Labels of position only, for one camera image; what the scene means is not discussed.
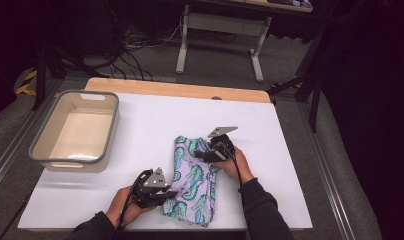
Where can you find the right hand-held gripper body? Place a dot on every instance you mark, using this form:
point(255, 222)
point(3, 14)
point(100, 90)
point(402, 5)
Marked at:
point(221, 148)

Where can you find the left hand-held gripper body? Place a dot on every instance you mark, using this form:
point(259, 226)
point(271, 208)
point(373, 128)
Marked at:
point(150, 190)

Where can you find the seahorse print swimsuit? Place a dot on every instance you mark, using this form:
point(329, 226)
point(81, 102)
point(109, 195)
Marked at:
point(193, 190)

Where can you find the beige plastic basin grey rim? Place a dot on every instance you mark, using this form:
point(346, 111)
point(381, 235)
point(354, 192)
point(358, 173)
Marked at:
point(80, 133)

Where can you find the person's right hand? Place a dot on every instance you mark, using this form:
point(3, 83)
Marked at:
point(238, 168)

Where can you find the person's left hand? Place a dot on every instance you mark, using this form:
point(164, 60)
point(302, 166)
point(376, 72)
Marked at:
point(123, 208)

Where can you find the grey table grommet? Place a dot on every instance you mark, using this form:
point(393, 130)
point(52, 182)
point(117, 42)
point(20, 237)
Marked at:
point(216, 98)

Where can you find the wooden table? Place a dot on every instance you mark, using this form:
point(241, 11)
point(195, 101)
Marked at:
point(156, 87)

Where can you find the black metal stand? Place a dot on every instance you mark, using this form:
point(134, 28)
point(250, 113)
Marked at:
point(315, 100)

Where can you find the black tripod stand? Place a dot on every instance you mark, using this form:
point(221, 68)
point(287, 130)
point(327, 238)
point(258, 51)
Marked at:
point(41, 76)

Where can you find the yellow black hazard tape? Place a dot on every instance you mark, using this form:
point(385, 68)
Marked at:
point(26, 87)

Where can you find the patterned cloth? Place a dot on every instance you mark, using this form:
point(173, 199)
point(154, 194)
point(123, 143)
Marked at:
point(300, 3)

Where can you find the metal floor rail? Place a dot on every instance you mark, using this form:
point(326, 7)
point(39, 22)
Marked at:
point(10, 153)
point(326, 173)

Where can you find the white metal table frame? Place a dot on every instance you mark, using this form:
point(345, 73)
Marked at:
point(223, 25)

